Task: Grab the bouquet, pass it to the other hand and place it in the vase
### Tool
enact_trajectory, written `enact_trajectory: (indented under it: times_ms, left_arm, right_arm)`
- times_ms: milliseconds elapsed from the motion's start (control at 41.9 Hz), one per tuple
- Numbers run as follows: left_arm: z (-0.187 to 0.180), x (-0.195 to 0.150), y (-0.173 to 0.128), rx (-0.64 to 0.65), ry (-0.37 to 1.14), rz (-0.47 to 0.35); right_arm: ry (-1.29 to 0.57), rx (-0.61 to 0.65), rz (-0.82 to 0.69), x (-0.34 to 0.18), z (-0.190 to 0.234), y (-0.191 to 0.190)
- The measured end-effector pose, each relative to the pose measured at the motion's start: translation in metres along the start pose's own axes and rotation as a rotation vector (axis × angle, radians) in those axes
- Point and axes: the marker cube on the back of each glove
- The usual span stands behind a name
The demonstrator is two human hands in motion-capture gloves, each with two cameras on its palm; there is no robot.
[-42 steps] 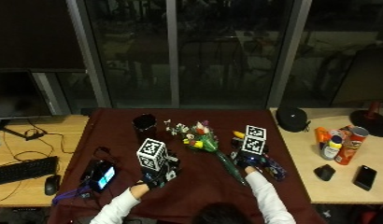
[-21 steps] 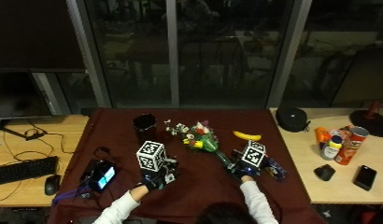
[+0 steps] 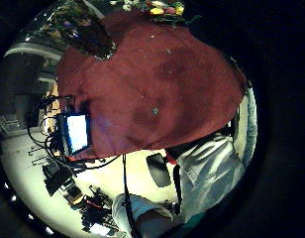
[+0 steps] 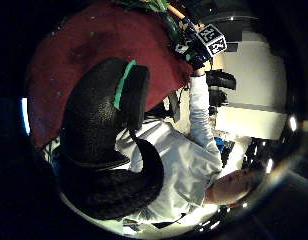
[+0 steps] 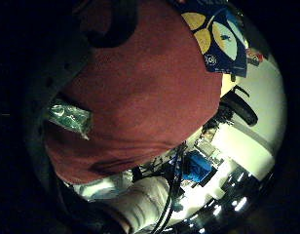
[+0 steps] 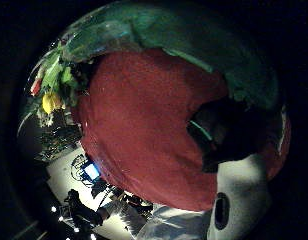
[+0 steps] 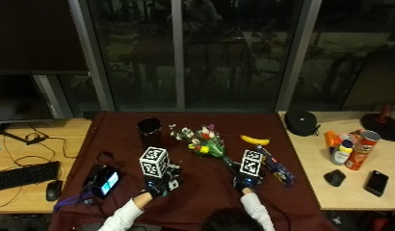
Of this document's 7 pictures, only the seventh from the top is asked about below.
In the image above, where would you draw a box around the person's left hand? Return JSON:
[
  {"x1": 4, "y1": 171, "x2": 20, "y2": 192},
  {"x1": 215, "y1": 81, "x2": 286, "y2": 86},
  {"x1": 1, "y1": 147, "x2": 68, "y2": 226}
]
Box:
[{"x1": 141, "y1": 163, "x2": 184, "y2": 198}]

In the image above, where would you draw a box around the person's right hand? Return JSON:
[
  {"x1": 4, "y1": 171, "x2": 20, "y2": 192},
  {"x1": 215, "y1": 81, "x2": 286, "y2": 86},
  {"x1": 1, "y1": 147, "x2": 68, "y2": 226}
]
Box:
[{"x1": 231, "y1": 162, "x2": 266, "y2": 192}]

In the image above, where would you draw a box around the white marker cube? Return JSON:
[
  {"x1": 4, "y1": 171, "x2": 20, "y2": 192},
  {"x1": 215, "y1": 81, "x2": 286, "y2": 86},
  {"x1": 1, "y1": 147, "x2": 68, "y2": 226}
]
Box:
[
  {"x1": 239, "y1": 148, "x2": 264, "y2": 178},
  {"x1": 139, "y1": 146, "x2": 171, "y2": 178}
]

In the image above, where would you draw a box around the dark blue snack packet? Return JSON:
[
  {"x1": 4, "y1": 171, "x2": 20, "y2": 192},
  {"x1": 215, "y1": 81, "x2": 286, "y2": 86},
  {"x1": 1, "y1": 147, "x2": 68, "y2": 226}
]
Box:
[{"x1": 253, "y1": 144, "x2": 296, "y2": 188}]

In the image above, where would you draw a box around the dark red tablecloth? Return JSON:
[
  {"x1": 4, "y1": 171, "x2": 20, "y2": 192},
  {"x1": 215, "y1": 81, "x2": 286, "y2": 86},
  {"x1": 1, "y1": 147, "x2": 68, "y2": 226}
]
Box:
[{"x1": 49, "y1": 111, "x2": 339, "y2": 231}]

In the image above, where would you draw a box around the yellow banana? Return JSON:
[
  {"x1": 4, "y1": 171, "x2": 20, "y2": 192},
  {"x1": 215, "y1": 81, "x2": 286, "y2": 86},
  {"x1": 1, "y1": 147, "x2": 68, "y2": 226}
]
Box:
[{"x1": 239, "y1": 134, "x2": 271, "y2": 146}]

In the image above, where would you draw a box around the colourful flower bouquet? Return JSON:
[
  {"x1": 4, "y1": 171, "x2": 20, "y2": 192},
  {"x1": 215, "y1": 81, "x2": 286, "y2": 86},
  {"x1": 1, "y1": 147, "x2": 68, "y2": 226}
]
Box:
[{"x1": 168, "y1": 123, "x2": 236, "y2": 168}]

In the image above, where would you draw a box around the black cup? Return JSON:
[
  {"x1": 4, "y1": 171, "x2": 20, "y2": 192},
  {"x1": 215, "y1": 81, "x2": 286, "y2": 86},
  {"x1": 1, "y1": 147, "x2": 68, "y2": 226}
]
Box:
[{"x1": 136, "y1": 116, "x2": 163, "y2": 149}]

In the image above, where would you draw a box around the black device with lit screen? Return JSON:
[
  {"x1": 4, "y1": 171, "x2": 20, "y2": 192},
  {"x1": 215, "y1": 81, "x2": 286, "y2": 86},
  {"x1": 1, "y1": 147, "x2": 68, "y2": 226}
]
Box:
[{"x1": 81, "y1": 164, "x2": 121, "y2": 199}]

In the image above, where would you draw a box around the black round case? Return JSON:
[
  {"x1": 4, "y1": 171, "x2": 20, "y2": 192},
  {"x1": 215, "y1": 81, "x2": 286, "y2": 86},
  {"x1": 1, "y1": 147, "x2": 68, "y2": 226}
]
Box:
[{"x1": 283, "y1": 109, "x2": 322, "y2": 138}]

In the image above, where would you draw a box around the dark grey computer mouse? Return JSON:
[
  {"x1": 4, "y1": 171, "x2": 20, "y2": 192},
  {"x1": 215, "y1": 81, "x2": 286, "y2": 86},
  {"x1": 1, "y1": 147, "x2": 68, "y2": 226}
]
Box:
[{"x1": 323, "y1": 168, "x2": 347, "y2": 188}]

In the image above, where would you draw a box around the orange bottle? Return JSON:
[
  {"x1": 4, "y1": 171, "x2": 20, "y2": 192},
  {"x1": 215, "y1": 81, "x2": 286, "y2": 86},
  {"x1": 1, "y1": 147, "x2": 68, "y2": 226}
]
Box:
[{"x1": 323, "y1": 130, "x2": 343, "y2": 156}]

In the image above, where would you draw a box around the white bottle with yellow cap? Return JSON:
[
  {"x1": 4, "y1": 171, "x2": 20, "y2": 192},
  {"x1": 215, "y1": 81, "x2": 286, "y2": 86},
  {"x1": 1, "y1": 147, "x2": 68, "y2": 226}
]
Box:
[{"x1": 330, "y1": 139, "x2": 355, "y2": 167}]

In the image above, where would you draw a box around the black computer mouse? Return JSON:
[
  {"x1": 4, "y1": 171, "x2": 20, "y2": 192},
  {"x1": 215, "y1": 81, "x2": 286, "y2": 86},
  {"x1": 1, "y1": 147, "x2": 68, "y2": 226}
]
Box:
[{"x1": 45, "y1": 179, "x2": 64, "y2": 203}]

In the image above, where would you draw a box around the red snack bag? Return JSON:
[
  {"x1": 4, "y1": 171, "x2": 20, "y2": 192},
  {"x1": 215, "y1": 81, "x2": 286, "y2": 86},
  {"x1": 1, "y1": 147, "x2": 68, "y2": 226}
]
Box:
[{"x1": 340, "y1": 128, "x2": 367, "y2": 142}]

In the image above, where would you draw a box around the red chip can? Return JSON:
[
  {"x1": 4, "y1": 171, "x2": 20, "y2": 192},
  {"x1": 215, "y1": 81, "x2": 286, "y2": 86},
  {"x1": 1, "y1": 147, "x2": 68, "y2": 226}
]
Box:
[{"x1": 344, "y1": 129, "x2": 382, "y2": 171}]

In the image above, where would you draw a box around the black smartphone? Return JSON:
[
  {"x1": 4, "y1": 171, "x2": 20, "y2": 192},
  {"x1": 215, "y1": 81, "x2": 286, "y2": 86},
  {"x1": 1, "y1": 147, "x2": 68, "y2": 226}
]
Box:
[{"x1": 363, "y1": 169, "x2": 391, "y2": 198}]

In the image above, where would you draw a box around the black keyboard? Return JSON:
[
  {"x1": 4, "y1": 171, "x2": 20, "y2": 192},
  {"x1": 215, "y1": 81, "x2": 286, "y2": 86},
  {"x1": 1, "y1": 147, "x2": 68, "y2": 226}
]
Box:
[{"x1": 0, "y1": 160, "x2": 63, "y2": 193}]

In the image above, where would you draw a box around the black lamp base red pole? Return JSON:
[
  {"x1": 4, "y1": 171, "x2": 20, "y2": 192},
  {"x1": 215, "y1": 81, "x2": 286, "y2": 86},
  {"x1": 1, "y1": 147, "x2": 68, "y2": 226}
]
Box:
[{"x1": 359, "y1": 103, "x2": 395, "y2": 142}]

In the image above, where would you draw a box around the black computer monitor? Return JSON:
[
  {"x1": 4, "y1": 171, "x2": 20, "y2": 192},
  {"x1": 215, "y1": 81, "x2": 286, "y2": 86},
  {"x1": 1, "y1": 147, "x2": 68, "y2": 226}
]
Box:
[{"x1": 0, "y1": 70, "x2": 76, "y2": 142}]

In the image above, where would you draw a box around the black glove cable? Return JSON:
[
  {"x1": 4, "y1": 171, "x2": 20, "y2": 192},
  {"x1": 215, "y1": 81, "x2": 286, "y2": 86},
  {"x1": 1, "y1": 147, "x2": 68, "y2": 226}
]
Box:
[{"x1": 255, "y1": 191, "x2": 294, "y2": 231}]

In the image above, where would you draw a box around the black cable loop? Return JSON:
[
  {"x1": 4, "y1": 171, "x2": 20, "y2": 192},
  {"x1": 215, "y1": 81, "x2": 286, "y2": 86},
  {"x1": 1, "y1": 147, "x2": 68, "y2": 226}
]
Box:
[{"x1": 95, "y1": 150, "x2": 117, "y2": 167}]

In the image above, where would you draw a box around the purple strap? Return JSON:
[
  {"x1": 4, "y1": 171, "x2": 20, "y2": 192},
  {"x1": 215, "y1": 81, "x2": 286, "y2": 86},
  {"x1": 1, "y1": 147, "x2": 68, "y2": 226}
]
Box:
[{"x1": 52, "y1": 192, "x2": 85, "y2": 213}]

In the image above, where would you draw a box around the thin black desk cable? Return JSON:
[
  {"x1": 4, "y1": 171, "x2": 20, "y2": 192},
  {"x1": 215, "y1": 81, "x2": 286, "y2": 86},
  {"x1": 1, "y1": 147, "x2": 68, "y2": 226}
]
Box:
[{"x1": 0, "y1": 122, "x2": 80, "y2": 167}]

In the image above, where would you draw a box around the grey window frame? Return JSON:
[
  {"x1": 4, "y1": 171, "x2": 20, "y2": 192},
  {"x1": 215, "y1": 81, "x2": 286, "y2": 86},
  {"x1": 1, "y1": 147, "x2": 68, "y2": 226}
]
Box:
[{"x1": 67, "y1": 0, "x2": 323, "y2": 113}]

